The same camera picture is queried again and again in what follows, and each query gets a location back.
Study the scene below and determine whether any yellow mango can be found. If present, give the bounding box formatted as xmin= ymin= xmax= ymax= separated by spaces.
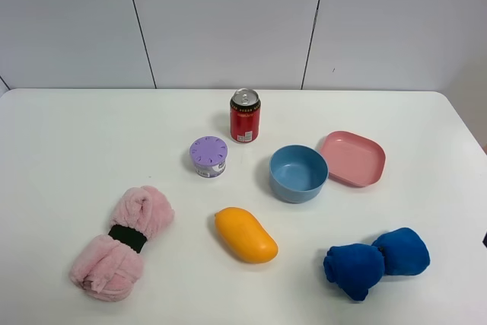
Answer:
xmin=215 ymin=207 xmax=279 ymax=264

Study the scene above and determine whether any purple lidded round container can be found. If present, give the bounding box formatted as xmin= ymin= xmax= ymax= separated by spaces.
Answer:
xmin=189 ymin=136 xmax=228 ymax=178

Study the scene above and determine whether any red soda can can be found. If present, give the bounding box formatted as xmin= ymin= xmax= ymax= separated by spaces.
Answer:
xmin=230 ymin=88 xmax=261 ymax=143

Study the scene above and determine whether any blue plastic bowl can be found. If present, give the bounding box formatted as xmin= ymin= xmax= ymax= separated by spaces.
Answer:
xmin=269 ymin=145 xmax=329 ymax=204

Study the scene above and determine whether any pink rectangular plastic dish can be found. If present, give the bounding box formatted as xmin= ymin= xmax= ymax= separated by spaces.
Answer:
xmin=319 ymin=131 xmax=386 ymax=188

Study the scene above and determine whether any rolled blue towel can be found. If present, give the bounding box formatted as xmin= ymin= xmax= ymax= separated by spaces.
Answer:
xmin=323 ymin=228 xmax=431 ymax=301

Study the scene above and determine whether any rolled pink fluffy towel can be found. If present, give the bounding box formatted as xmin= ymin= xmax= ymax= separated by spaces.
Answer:
xmin=68 ymin=186 xmax=175 ymax=302

